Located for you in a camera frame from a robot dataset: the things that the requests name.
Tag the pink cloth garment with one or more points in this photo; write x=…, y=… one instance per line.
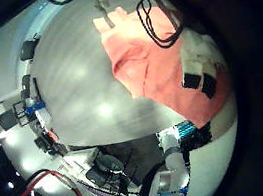
x=156, y=83

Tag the teal ribbed box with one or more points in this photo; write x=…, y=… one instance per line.
x=185, y=128

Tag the black box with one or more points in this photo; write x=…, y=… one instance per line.
x=28, y=49

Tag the blue small device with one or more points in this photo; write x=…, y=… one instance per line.
x=35, y=108

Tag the round grey fan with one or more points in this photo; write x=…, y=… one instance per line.
x=108, y=164

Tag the black flat monitor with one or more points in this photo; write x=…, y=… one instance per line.
x=6, y=119

